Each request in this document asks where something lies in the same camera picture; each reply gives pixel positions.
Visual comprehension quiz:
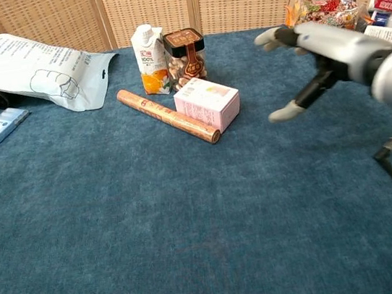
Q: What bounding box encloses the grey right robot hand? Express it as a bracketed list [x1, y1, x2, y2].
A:
[251, 9, 392, 125]

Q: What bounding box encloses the pink printed cardboard box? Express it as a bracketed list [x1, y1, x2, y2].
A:
[171, 71, 246, 140]

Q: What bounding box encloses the long white printed box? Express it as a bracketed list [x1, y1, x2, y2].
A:
[362, 22, 392, 52]

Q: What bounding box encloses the colourful candy bag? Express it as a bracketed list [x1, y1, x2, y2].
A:
[282, 0, 373, 46]

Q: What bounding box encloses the blue white small package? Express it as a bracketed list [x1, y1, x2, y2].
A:
[368, 7, 392, 28]

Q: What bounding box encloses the clear jar with brown lid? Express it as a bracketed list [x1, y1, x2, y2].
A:
[160, 25, 211, 93]

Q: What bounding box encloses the white orange juice carton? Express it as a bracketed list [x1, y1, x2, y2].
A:
[128, 21, 174, 98]

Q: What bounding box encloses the copper brown paper roll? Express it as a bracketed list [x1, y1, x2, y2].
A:
[115, 76, 223, 158]

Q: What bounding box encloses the blue fabric tablecloth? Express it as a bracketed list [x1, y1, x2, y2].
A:
[0, 8, 392, 294]

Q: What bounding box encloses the large white printed plastic bag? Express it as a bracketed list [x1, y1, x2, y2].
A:
[0, 14, 127, 124]

